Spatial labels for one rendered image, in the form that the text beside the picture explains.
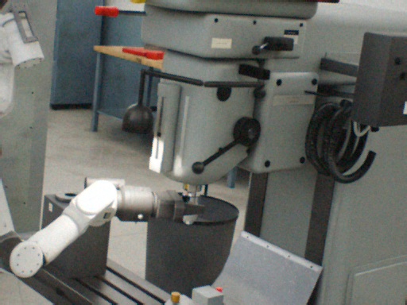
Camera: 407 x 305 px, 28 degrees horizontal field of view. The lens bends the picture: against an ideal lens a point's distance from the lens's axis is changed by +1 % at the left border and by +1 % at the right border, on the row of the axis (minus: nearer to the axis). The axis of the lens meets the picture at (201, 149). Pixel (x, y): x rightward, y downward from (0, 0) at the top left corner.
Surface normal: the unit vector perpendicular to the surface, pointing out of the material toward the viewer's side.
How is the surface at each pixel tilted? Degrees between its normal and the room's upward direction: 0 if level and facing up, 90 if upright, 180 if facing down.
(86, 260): 90
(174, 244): 94
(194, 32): 90
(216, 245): 94
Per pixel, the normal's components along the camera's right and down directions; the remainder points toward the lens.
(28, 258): 0.69, 0.03
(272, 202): -0.75, 0.07
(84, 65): 0.65, 0.25
